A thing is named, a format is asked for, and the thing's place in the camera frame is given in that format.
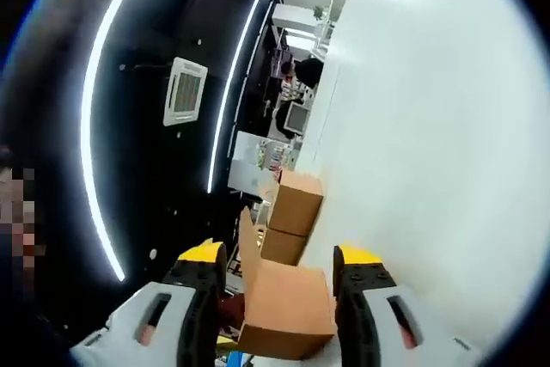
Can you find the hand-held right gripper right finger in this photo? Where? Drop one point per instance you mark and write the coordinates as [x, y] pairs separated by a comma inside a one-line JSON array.
[[365, 294]]

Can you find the shelf with colourful items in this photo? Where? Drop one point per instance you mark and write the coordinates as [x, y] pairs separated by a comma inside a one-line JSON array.
[[275, 155]]

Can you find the small green potted plant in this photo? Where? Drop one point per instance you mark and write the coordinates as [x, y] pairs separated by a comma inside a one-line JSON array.
[[318, 13]]

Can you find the ceiling air conditioner vent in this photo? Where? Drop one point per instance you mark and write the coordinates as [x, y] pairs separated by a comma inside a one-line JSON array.
[[185, 91]]

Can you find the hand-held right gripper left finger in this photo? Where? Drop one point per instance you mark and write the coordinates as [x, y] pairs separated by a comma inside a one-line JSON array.
[[195, 298]]

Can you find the brown paper box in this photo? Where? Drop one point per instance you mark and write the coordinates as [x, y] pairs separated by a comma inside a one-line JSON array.
[[298, 212], [281, 246], [288, 307]]

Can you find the white ceiling light strip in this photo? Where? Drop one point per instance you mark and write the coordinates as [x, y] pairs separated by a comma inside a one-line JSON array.
[[88, 126], [234, 83]]

